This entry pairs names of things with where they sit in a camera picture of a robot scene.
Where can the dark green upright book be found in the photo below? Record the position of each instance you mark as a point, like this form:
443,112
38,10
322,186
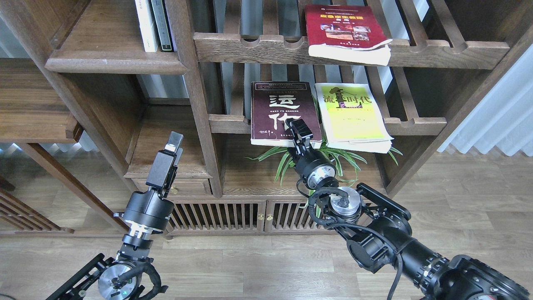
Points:
162,24

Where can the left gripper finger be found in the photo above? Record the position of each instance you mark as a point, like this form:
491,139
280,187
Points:
174,142

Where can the dark wooden bookshelf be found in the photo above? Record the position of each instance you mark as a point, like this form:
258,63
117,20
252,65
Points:
128,101

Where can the yellow green book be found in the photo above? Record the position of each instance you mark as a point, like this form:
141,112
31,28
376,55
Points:
351,118

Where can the white upright book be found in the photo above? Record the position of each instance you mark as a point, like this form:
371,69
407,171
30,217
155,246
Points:
147,25

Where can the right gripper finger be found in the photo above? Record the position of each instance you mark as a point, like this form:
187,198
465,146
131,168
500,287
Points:
299,129

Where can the green spider plant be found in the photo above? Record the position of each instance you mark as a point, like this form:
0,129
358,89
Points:
345,162

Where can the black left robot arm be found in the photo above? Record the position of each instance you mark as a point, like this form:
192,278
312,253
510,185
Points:
131,275

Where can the maroon book white characters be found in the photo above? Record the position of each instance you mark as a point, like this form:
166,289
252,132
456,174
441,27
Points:
273,102

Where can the red book on top shelf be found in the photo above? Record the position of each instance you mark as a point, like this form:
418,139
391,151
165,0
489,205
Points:
346,33

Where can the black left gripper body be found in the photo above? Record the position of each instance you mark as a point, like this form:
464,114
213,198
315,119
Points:
149,211

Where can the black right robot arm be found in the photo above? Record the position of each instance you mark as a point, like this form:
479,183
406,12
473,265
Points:
377,233

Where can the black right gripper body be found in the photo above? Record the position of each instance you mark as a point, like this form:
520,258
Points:
312,166

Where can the white curtain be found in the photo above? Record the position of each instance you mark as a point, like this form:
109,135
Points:
504,117

